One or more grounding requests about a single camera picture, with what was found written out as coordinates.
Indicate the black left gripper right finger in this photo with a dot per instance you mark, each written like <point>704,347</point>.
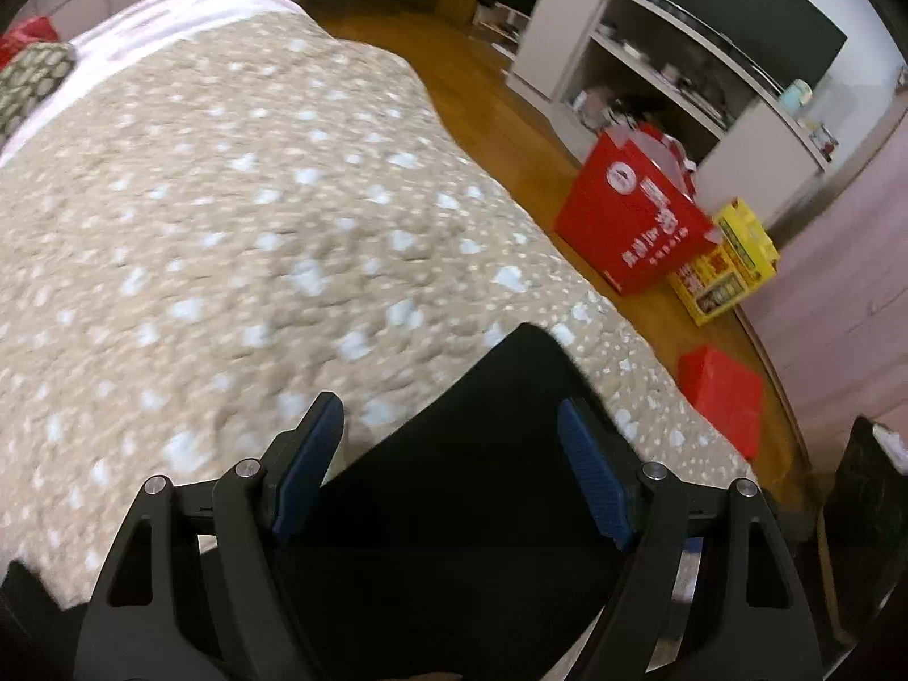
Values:
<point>749,618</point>

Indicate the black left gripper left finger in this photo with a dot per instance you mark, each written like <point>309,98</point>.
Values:
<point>191,588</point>

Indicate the black pants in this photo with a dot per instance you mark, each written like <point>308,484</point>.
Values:
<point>461,544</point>

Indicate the small red box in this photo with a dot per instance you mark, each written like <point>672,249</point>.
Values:
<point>727,394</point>

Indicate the yellow cardboard box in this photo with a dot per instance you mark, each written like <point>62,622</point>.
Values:
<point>742,261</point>

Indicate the red gift bag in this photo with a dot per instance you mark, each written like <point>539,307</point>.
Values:
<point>631,212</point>

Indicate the beige dotted quilt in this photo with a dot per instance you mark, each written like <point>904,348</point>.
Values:
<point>249,218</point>

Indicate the white shelf unit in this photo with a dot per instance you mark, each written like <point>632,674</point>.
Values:
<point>586,64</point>

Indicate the olive polka dot pillow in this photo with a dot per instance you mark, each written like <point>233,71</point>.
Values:
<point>29,79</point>

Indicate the black television screen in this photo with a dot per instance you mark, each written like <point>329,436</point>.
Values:
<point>779,41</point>

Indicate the red quilted blanket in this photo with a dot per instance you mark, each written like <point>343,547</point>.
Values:
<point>26,33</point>

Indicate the white bed sheet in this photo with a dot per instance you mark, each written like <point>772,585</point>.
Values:
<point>123,40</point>

